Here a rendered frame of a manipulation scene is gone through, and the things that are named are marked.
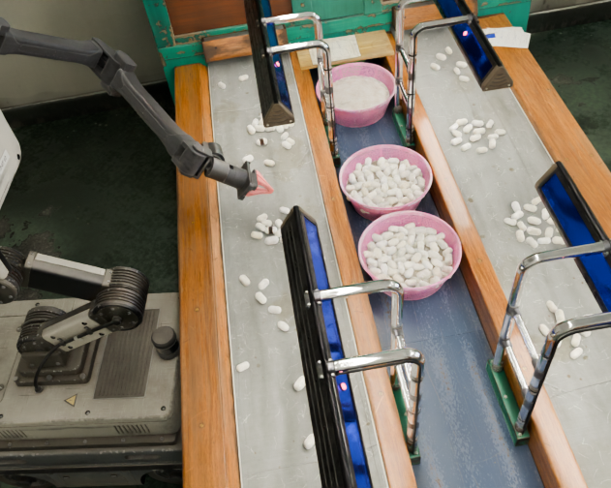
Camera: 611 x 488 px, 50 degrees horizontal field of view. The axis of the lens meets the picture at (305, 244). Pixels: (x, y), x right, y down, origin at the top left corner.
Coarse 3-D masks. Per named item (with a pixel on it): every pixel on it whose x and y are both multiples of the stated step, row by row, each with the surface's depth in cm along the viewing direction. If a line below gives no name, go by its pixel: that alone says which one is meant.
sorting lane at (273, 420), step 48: (240, 96) 223; (240, 144) 206; (288, 192) 190; (240, 240) 180; (240, 288) 169; (288, 288) 168; (240, 336) 159; (288, 336) 158; (240, 384) 151; (288, 384) 150; (240, 432) 143; (288, 432) 142; (288, 480) 135; (384, 480) 133
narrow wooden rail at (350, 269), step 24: (312, 96) 215; (312, 120) 207; (312, 144) 199; (336, 192) 185; (336, 216) 179; (336, 240) 173; (360, 312) 158; (360, 336) 153; (384, 384) 145; (384, 408) 141; (384, 432) 137; (384, 456) 134; (408, 456) 134; (408, 480) 130
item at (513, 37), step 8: (488, 32) 229; (496, 32) 228; (504, 32) 228; (512, 32) 227; (520, 32) 227; (496, 40) 225; (504, 40) 225; (512, 40) 224; (520, 40) 224; (528, 40) 224
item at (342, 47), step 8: (328, 40) 233; (336, 40) 233; (344, 40) 232; (352, 40) 232; (312, 48) 230; (336, 48) 229; (344, 48) 228; (352, 48) 228; (312, 56) 227; (336, 56) 226; (344, 56) 225; (352, 56) 225
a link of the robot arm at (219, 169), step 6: (216, 156) 176; (210, 162) 172; (216, 162) 172; (222, 162) 173; (210, 168) 172; (216, 168) 172; (222, 168) 173; (228, 168) 174; (204, 174) 174; (210, 174) 172; (216, 174) 172; (222, 174) 173; (216, 180) 175; (222, 180) 174
